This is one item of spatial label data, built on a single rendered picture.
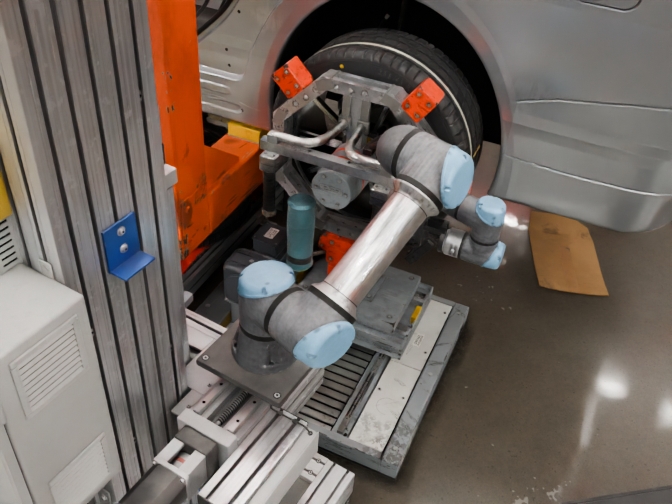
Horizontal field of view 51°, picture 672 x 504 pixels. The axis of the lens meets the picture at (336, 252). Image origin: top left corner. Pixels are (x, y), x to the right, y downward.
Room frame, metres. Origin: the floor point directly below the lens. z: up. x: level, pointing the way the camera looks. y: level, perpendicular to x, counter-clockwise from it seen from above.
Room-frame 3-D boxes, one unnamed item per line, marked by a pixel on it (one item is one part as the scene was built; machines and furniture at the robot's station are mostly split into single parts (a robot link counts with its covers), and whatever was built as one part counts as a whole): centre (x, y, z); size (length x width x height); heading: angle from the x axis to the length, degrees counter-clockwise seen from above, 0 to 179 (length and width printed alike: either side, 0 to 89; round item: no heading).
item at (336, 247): (1.90, -0.05, 0.48); 0.16 x 0.12 x 0.17; 158
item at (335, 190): (1.80, -0.01, 0.85); 0.21 x 0.14 x 0.14; 158
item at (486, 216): (1.48, -0.37, 0.95); 0.11 x 0.08 x 0.11; 48
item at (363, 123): (1.71, -0.08, 1.03); 0.19 x 0.18 x 0.11; 158
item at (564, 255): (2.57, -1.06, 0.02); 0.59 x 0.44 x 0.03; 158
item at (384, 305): (2.02, -0.10, 0.32); 0.40 x 0.30 x 0.28; 68
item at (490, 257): (1.47, -0.38, 0.85); 0.11 x 0.08 x 0.09; 69
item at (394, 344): (2.02, -0.10, 0.13); 0.50 x 0.36 x 0.10; 68
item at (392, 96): (1.86, -0.04, 0.85); 0.54 x 0.07 x 0.54; 68
